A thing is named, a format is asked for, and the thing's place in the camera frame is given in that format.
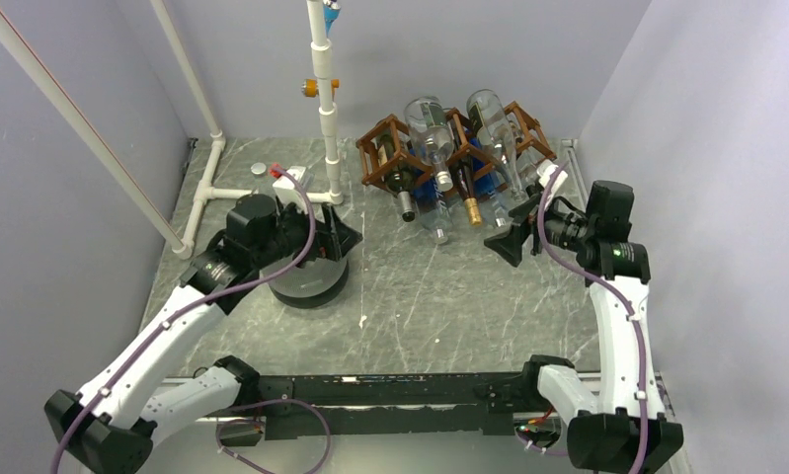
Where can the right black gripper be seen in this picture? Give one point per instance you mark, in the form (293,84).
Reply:
(510,244)

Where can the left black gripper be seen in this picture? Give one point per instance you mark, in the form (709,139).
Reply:
(333,237)

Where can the tall clear glass bottle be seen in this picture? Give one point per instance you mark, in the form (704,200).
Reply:
(493,130)

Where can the short clear glass bottle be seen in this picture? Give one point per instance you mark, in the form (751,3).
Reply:
(431,138)

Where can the dark green wine bottle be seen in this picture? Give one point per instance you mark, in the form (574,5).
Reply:
(399,179)

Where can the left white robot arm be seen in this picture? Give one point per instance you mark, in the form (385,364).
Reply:
(112,423)

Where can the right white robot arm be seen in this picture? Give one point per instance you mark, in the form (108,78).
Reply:
(623,428)

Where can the blue square bottle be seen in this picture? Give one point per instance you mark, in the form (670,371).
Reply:
(432,210)
(492,205)

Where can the gold capped dark bottle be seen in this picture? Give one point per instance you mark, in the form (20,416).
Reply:
(462,173)

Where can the brown wooden wine rack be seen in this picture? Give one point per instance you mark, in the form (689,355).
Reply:
(533,139)

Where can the clear bottle silver cap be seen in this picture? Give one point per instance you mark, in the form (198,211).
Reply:
(258,169)

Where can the black round spool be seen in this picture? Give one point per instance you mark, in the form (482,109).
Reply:
(311,284)

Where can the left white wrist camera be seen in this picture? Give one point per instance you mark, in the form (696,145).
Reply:
(288,190)

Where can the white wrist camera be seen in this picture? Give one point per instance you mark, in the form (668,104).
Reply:
(549,171)
(288,190)

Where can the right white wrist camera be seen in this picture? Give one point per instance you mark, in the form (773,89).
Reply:
(549,171)

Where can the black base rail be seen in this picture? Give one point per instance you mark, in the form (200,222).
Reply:
(486,403)

